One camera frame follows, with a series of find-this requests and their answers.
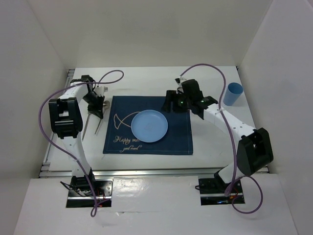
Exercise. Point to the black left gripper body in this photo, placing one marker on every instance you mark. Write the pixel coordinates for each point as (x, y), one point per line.
(91, 99)

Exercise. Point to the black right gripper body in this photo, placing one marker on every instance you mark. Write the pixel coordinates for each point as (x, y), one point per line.
(182, 103)

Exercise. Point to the silver fork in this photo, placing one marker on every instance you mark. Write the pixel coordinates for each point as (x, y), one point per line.
(86, 125)

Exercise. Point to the silver spoon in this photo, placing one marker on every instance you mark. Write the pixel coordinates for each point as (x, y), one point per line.
(106, 106)

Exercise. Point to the light blue plate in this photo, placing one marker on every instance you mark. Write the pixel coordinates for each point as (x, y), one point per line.
(149, 126)

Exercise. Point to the navy blue fish placemat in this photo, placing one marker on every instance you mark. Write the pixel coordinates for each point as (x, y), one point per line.
(120, 140)

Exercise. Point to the light blue cup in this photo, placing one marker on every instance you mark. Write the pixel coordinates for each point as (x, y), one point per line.
(233, 92)

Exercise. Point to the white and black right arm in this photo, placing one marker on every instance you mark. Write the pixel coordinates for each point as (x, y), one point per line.
(252, 146)

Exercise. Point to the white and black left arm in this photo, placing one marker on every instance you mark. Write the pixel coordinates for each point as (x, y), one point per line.
(67, 123)

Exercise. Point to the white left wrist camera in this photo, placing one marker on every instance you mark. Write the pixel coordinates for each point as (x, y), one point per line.
(100, 90)

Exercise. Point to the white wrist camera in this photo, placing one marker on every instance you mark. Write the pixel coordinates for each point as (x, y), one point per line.
(180, 80)
(100, 90)

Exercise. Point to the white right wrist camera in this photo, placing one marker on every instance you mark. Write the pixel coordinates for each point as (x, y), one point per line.
(180, 80)

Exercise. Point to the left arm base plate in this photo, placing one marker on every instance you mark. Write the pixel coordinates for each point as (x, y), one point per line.
(78, 198)

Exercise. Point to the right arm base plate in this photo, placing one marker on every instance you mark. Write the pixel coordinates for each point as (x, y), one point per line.
(211, 194)

